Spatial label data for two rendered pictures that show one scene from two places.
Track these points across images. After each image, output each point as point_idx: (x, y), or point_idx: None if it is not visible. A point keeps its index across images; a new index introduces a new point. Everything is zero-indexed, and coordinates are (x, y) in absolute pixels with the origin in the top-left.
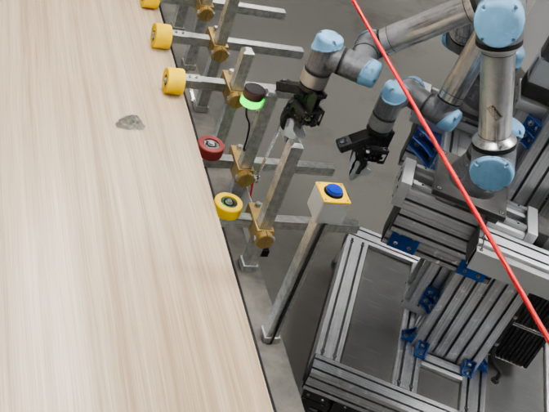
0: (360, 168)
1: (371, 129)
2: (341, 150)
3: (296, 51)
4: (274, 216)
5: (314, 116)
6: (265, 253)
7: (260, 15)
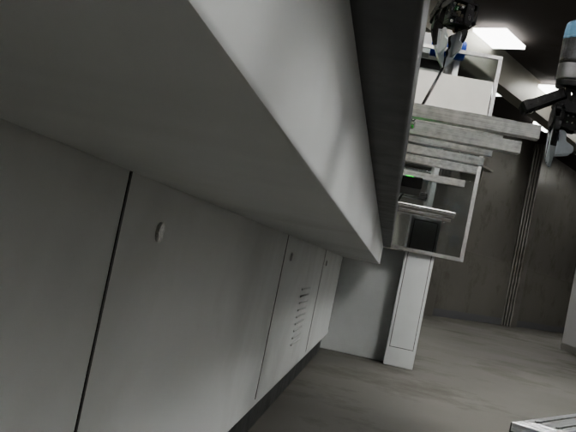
0: (554, 131)
1: (559, 80)
2: (524, 107)
3: (494, 134)
4: None
5: (466, 9)
6: (418, 183)
7: (464, 148)
